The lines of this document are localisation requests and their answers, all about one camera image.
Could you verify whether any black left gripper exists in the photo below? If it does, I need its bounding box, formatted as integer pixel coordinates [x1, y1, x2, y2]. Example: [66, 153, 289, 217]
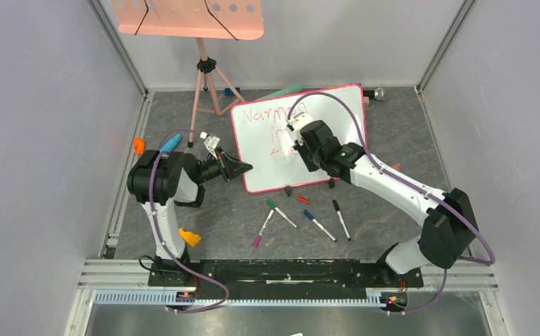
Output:
[194, 146, 251, 184]

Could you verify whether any pink framed whiteboard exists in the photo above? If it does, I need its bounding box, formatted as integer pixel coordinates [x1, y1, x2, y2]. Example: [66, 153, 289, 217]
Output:
[230, 84, 366, 193]

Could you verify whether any red marker cap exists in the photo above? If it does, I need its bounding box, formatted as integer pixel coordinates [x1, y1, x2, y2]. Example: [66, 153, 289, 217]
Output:
[296, 196, 310, 204]

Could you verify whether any black whiteboard marker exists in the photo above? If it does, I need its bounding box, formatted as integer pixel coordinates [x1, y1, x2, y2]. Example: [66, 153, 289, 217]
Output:
[332, 199, 352, 242]

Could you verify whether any blue whiteboard marker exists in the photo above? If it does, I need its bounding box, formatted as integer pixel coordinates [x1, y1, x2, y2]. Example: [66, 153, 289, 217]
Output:
[303, 209, 338, 243]

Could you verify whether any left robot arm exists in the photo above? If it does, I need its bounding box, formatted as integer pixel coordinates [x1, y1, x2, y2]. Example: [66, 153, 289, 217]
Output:
[127, 148, 253, 285]

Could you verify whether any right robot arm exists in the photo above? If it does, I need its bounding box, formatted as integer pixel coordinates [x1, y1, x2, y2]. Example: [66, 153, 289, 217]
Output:
[287, 115, 476, 286]

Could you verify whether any green whiteboard marker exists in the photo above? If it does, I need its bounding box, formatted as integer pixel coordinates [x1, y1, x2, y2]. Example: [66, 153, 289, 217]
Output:
[266, 199, 298, 229]

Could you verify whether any purple whiteboard marker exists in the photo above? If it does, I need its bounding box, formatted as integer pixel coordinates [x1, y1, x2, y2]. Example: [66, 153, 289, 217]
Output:
[252, 209, 275, 248]

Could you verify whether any mint green cylinder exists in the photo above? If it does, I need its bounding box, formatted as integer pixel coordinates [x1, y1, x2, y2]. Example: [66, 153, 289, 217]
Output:
[257, 84, 303, 101]

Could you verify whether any black microphone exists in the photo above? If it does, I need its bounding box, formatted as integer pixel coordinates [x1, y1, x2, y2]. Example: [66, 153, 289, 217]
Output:
[362, 87, 385, 102]

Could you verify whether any orange stair toy block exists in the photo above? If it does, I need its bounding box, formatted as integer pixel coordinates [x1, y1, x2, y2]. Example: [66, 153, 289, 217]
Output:
[179, 228, 202, 247]

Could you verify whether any pink music stand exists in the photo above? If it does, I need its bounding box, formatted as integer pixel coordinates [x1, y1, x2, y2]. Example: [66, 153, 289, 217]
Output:
[112, 0, 264, 129]

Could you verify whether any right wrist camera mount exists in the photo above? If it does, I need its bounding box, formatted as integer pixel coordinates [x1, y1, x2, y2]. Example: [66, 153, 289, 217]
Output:
[286, 113, 314, 143]

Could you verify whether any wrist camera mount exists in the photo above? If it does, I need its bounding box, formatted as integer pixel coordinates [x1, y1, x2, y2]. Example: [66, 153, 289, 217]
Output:
[286, 113, 314, 143]
[200, 132, 220, 159]

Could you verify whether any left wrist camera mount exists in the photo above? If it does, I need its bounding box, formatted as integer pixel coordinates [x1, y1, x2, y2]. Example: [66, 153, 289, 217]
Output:
[200, 132, 220, 159]

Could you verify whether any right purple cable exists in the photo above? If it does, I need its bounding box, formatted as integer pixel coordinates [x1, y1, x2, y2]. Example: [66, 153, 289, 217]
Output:
[286, 90, 497, 317]

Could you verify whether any purple cable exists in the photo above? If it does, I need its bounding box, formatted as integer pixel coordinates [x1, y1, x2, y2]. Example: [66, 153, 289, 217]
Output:
[148, 129, 230, 315]
[286, 90, 497, 317]

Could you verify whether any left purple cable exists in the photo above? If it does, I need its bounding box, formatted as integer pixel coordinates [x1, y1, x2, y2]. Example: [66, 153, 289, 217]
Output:
[148, 129, 230, 315]

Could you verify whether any orange toy block at wall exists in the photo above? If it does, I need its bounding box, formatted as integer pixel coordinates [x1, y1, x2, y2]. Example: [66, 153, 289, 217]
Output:
[132, 137, 146, 155]

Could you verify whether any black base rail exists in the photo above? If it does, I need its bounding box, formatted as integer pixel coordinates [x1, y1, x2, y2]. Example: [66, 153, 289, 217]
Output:
[148, 257, 424, 300]

